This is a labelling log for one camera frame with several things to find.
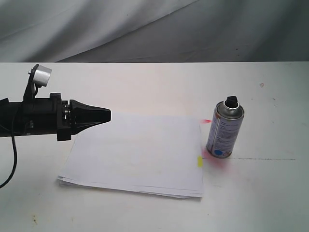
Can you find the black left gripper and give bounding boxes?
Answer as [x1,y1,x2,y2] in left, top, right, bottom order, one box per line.
[23,93,112,141]

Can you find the silver spray paint can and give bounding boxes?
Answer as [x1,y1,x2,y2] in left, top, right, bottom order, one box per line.
[206,96,244,159]

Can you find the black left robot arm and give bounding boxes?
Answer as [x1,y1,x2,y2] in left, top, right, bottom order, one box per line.
[0,93,111,141]

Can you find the white paper stack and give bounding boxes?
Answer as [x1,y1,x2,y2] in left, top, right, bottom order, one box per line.
[58,113,203,198]

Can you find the grey backdrop cloth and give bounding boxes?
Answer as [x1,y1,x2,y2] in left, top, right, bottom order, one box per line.
[0,0,309,62]

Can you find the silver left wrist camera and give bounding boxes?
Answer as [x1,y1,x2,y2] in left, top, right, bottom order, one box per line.
[29,64,52,87]

